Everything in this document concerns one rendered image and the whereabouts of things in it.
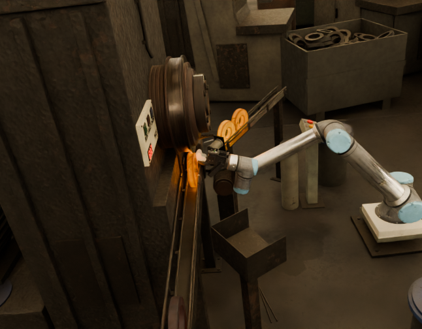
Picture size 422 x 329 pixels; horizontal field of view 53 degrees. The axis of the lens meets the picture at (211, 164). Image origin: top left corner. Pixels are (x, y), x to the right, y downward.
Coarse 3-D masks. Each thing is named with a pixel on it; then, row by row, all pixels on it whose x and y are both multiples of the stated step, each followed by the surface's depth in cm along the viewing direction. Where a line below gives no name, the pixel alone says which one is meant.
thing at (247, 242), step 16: (224, 224) 190; (240, 224) 196; (224, 240) 179; (240, 240) 193; (256, 240) 193; (224, 256) 185; (240, 256) 170; (256, 256) 169; (272, 256) 175; (240, 272) 176; (256, 272) 173; (256, 288) 198; (256, 304) 203; (256, 320) 208
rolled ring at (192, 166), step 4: (188, 156) 218; (192, 156) 218; (196, 156) 229; (188, 160) 216; (192, 160) 216; (196, 160) 228; (188, 164) 215; (192, 164) 215; (196, 164) 229; (188, 168) 215; (192, 168) 215; (196, 168) 230; (188, 172) 215; (192, 172) 215; (196, 172) 229; (188, 176) 215; (192, 176) 215; (196, 176) 228; (188, 180) 217; (192, 180) 216; (196, 180) 225; (192, 184) 219; (196, 184) 221
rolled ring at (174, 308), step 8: (176, 296) 152; (176, 304) 146; (184, 304) 158; (176, 312) 144; (184, 312) 157; (168, 320) 143; (176, 320) 142; (184, 320) 157; (176, 328) 142; (184, 328) 155
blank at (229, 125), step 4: (228, 120) 266; (220, 124) 263; (224, 124) 261; (228, 124) 264; (232, 124) 268; (220, 128) 261; (224, 128) 262; (228, 128) 268; (232, 128) 269; (220, 132) 261; (224, 132) 263; (228, 132) 271; (232, 132) 270; (224, 136) 264; (228, 136) 269; (224, 140) 265
